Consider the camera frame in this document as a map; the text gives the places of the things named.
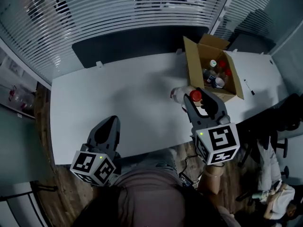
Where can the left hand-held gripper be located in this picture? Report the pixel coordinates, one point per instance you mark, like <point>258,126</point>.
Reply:
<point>92,168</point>

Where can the short dark desk partition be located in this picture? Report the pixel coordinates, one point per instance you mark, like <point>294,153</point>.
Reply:
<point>255,45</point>

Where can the red-capped clear bottle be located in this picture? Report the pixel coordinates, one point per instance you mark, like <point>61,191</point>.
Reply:
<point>228,72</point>
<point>180,93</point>
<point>222,64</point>

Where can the white horizontal blinds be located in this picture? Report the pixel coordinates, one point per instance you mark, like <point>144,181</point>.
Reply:
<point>255,6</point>
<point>106,8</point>

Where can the white table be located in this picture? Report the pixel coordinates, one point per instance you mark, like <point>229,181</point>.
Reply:
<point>106,103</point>

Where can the brown cardboard box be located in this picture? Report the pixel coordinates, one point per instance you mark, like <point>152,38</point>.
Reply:
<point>193,65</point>

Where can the person's right forearm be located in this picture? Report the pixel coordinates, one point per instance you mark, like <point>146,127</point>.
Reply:
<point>209,185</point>

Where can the person's mauve shirt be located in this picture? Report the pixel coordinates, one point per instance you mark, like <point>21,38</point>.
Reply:
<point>151,197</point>

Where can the white-green capped clear bottle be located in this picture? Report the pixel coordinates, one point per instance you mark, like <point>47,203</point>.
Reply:
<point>213,63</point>

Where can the black battery pack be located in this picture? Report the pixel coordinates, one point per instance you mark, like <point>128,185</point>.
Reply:
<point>185,179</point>

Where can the person's grey trousers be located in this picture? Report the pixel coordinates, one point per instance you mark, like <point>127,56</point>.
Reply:
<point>151,158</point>

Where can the black marker pen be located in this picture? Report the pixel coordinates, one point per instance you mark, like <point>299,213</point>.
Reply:
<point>249,86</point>

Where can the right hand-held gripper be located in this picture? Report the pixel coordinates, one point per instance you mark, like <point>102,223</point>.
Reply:
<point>220,143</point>

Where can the long dark desk partition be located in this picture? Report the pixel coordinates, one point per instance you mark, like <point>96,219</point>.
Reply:
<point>130,46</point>

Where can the whiteboard on black stand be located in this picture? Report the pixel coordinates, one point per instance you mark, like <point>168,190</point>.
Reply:
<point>14,202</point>

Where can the white storage shelf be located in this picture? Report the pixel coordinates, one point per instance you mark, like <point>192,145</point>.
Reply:
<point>9,74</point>

